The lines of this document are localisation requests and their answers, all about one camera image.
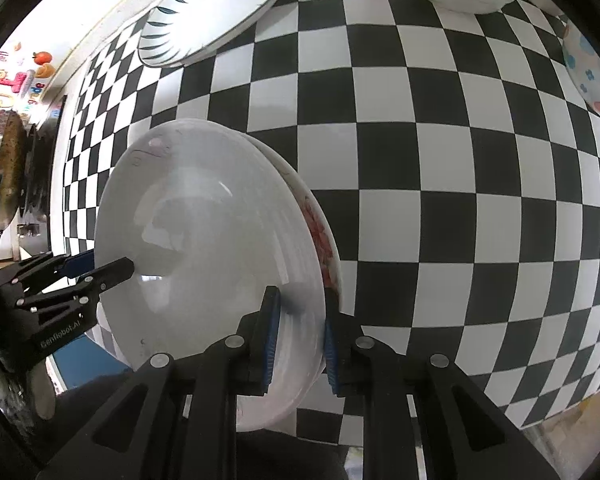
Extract blue flower pattern bowl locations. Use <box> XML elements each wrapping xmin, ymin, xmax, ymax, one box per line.
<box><xmin>562</xmin><ymin>20</ymin><xmax>600</xmax><ymax>115</ymax></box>

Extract colourful fridge magnets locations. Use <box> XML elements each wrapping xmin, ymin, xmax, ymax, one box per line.
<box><xmin>0</xmin><ymin>41</ymin><xmax>57</xmax><ymax>136</ymax></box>

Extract plain white plate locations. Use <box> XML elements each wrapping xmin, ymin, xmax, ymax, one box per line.
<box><xmin>94</xmin><ymin>119</ymin><xmax>325</xmax><ymax>431</ymax></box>

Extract brown frying pan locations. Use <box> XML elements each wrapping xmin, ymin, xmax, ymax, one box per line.
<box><xmin>0</xmin><ymin>112</ymin><xmax>28</xmax><ymax>231</ymax></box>

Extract black stove top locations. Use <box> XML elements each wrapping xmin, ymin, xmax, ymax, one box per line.
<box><xmin>19</xmin><ymin>94</ymin><xmax>69</xmax><ymax>221</ymax></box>

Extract blue leaf pattern plate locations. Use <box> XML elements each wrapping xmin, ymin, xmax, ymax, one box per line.
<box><xmin>137</xmin><ymin>0</ymin><xmax>277</xmax><ymax>68</ymax></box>

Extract red floral plate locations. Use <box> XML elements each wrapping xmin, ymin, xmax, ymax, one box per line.
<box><xmin>247</xmin><ymin>136</ymin><xmax>342</xmax><ymax>298</ymax></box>

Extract black white checkered mat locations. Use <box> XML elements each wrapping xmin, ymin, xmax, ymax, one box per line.
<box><xmin>59</xmin><ymin>0</ymin><xmax>600</xmax><ymax>426</ymax></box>

